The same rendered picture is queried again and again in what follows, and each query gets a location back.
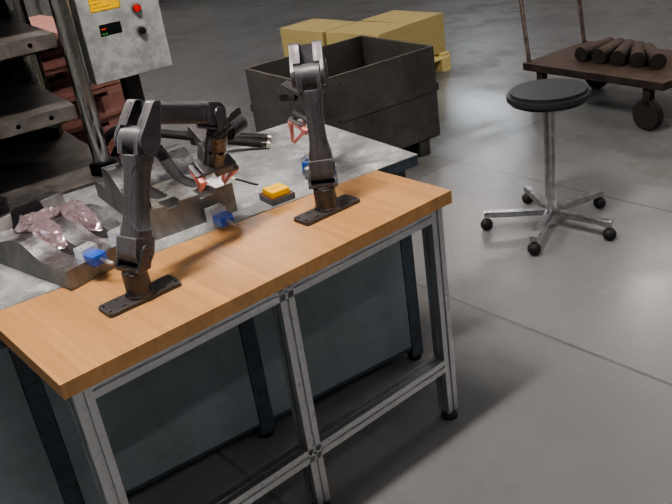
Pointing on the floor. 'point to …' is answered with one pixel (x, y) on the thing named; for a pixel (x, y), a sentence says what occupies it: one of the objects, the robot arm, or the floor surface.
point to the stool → (540, 101)
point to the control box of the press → (121, 41)
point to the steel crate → (362, 92)
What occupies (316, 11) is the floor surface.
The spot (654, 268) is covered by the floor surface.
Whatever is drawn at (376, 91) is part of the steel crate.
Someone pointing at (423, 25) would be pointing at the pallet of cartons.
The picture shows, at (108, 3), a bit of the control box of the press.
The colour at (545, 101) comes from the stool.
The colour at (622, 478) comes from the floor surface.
